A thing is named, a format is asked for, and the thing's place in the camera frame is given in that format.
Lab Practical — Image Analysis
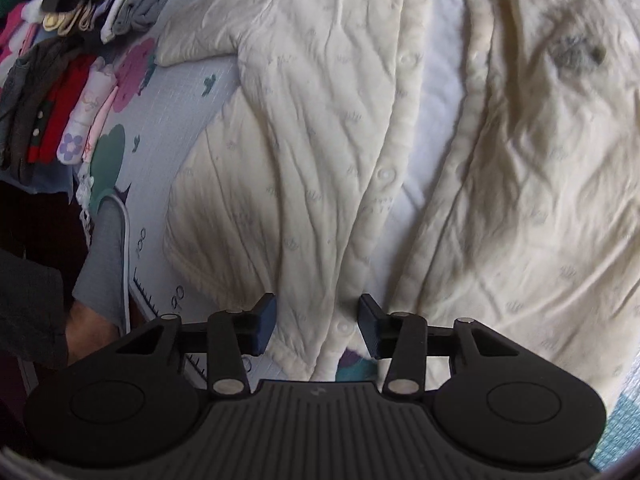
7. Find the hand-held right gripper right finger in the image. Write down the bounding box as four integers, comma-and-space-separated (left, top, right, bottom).
358, 293, 524, 399

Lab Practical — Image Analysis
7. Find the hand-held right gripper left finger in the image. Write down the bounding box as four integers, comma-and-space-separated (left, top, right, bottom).
118, 293, 278, 401

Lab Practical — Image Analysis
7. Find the cream quilted jacket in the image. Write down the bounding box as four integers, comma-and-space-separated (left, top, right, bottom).
155, 0, 640, 411

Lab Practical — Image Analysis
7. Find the row of folded clothes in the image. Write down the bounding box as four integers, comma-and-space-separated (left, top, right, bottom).
0, 0, 201, 182

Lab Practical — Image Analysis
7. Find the grey slipper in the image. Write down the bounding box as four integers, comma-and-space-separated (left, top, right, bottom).
72, 195, 132, 337

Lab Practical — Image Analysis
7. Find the person's foot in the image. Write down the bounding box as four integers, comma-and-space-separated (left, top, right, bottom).
66, 300, 122, 367

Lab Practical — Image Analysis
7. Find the white lace cloth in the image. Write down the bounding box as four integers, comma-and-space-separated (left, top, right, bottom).
75, 162, 99, 247

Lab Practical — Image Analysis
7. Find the dark trouser leg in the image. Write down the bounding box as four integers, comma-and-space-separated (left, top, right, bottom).
0, 247, 69, 368

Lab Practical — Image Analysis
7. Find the patterned play mat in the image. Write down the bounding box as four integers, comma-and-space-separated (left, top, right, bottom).
65, 0, 640, 468

